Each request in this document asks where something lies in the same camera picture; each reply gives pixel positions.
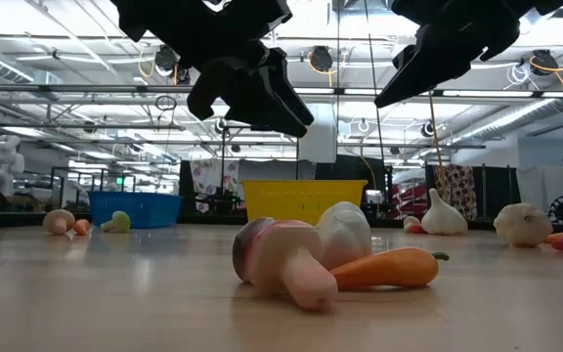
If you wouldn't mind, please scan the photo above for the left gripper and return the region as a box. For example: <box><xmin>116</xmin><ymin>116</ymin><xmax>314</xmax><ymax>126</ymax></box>
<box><xmin>109</xmin><ymin>0</ymin><xmax>315</xmax><ymax>138</ymax></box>

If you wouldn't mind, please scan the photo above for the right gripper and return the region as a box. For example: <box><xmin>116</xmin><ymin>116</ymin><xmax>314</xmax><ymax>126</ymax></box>
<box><xmin>373</xmin><ymin>0</ymin><xmax>563</xmax><ymax>109</ymax></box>

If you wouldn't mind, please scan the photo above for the large white garlic bulb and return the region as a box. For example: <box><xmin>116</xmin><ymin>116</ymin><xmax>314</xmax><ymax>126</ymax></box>
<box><xmin>420</xmin><ymin>187</ymin><xmax>469</xmax><ymax>237</ymax></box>
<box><xmin>493</xmin><ymin>201</ymin><xmax>554</xmax><ymax>248</ymax></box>

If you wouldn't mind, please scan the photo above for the brown cap toy mushroom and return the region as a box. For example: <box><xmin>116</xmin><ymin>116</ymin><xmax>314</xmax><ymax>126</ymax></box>
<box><xmin>231</xmin><ymin>217</ymin><xmax>340</xmax><ymax>312</ymax></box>
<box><xmin>41</xmin><ymin>208</ymin><xmax>77</xmax><ymax>237</ymax></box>

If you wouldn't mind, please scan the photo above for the green toy mushroom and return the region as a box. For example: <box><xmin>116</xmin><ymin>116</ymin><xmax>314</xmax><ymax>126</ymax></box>
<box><xmin>99</xmin><ymin>210</ymin><xmax>132</xmax><ymax>235</ymax></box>

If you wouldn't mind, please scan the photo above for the white pillar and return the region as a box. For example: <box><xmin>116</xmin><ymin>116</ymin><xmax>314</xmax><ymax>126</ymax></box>
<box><xmin>298</xmin><ymin>102</ymin><xmax>339</xmax><ymax>165</ymax></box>

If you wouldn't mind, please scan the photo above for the grey curtain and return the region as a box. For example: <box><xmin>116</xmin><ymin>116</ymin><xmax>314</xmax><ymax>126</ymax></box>
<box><xmin>237</xmin><ymin>158</ymin><xmax>317</xmax><ymax>182</ymax></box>

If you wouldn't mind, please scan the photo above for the floral curtain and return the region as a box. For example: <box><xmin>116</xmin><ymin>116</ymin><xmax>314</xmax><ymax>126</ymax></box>
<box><xmin>189</xmin><ymin>158</ymin><xmax>240</xmax><ymax>214</ymax></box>

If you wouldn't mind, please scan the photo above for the yellow plastic basket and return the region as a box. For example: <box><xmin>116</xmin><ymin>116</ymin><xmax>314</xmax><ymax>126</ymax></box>
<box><xmin>239</xmin><ymin>179</ymin><xmax>368</xmax><ymax>227</ymax></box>

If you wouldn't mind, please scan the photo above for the black curtain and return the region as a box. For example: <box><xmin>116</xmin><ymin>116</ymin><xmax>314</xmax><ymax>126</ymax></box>
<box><xmin>315</xmin><ymin>154</ymin><xmax>386</xmax><ymax>206</ymax></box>

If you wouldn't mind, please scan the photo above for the brown patterned curtain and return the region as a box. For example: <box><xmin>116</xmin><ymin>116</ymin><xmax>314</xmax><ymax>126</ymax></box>
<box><xmin>432</xmin><ymin>164</ymin><xmax>478</xmax><ymax>221</ymax></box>

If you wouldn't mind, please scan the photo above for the red rack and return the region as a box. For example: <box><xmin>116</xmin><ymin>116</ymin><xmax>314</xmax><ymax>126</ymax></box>
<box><xmin>391</xmin><ymin>183</ymin><xmax>429</xmax><ymax>220</ymax></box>

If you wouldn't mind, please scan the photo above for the blue plastic basket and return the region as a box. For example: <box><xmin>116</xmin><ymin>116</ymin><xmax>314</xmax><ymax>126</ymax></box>
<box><xmin>87</xmin><ymin>190</ymin><xmax>184</xmax><ymax>230</ymax></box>

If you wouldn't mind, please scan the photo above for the white statue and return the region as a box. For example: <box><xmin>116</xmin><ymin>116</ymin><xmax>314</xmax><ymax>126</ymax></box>
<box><xmin>0</xmin><ymin>134</ymin><xmax>26</xmax><ymax>197</ymax></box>

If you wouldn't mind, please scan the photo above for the black rectangular stand frame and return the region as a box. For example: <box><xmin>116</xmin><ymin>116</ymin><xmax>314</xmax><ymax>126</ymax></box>
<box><xmin>219</xmin><ymin>123</ymin><xmax>301</xmax><ymax>216</ymax></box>

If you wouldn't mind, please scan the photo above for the black ceiling cable reel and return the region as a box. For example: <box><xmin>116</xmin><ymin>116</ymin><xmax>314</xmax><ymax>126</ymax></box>
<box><xmin>153</xmin><ymin>43</ymin><xmax>180</xmax><ymax>77</ymax></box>
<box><xmin>309</xmin><ymin>45</ymin><xmax>334</xmax><ymax>73</ymax></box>
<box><xmin>530</xmin><ymin>48</ymin><xmax>559</xmax><ymax>77</ymax></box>

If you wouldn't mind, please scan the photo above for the black aluminium table frame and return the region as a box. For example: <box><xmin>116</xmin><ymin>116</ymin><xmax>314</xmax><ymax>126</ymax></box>
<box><xmin>0</xmin><ymin>208</ymin><xmax>563</xmax><ymax>232</ymax></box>

